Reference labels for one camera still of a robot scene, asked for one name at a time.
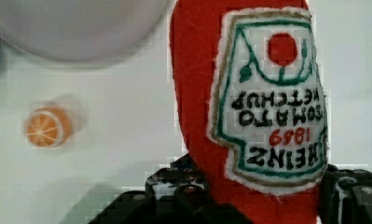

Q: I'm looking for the plush orange slice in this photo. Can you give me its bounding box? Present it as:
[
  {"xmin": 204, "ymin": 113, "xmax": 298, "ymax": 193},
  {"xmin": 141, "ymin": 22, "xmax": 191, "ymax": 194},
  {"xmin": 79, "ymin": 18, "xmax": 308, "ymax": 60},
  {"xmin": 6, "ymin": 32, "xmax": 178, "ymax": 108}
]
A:
[{"xmin": 24, "ymin": 106, "xmax": 72, "ymax": 148}]

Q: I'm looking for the red plush ketchup bottle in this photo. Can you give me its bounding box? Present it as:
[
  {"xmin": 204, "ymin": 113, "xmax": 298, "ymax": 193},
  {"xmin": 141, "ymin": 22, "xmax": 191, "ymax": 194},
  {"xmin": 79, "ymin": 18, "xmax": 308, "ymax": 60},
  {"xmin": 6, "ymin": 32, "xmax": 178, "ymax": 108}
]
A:
[{"xmin": 170, "ymin": 0, "xmax": 328, "ymax": 224}]

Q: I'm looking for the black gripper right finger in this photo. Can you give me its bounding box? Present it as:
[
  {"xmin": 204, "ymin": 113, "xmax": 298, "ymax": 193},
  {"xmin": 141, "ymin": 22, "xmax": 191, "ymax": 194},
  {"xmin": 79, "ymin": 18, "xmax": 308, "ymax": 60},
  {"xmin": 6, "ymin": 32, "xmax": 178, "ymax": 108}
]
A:
[{"xmin": 318, "ymin": 164, "xmax": 372, "ymax": 224}]

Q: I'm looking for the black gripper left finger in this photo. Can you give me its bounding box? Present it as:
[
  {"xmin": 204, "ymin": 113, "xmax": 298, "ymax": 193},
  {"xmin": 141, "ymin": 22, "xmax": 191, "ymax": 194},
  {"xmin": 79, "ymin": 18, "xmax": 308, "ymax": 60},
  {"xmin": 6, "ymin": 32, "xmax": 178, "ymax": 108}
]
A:
[{"xmin": 145, "ymin": 154, "xmax": 208, "ymax": 201}]

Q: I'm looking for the grey round plate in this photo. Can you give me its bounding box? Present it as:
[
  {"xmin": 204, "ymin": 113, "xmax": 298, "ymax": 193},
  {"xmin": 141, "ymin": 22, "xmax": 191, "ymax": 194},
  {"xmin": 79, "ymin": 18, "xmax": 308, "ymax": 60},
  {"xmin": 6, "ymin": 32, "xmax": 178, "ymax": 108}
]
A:
[{"xmin": 0, "ymin": 0, "xmax": 169, "ymax": 62}]

